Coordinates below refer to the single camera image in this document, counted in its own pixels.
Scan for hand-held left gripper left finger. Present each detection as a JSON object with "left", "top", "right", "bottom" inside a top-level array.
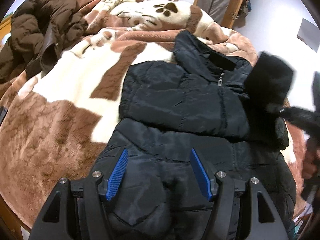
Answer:
[{"left": 29, "top": 148, "right": 129, "bottom": 240}]

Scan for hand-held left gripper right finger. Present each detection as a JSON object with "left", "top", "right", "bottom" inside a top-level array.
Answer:
[{"left": 189, "top": 148, "right": 290, "bottom": 240}]

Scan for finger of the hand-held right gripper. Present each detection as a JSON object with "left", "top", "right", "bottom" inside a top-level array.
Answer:
[{"left": 265, "top": 104, "right": 317, "bottom": 128}]

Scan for black puffer jacket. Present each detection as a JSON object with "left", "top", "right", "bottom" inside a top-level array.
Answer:
[{"left": 94, "top": 30, "right": 297, "bottom": 240}]

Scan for hanging dark clothes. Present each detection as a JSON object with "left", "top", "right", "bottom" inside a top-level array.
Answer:
[{"left": 239, "top": 0, "right": 251, "bottom": 28}]

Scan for person's right hand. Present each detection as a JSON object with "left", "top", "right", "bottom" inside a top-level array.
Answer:
[{"left": 302, "top": 137, "right": 320, "bottom": 180}]

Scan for grey paper sheet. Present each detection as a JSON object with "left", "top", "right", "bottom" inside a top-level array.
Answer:
[{"left": 296, "top": 17, "right": 320, "bottom": 52}]

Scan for paw print fleece blanket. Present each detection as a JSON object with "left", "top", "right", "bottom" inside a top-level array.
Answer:
[{"left": 0, "top": 0, "right": 307, "bottom": 230}]

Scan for wooden wardrobe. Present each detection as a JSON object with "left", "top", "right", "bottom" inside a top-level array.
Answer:
[{"left": 194, "top": 0, "right": 248, "bottom": 28}]

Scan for brown puffer jacket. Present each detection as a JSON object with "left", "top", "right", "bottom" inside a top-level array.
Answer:
[{"left": 0, "top": 0, "right": 88, "bottom": 83}]

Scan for wooden bed frame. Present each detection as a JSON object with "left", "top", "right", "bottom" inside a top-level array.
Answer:
[{"left": 0, "top": 199, "right": 27, "bottom": 240}]

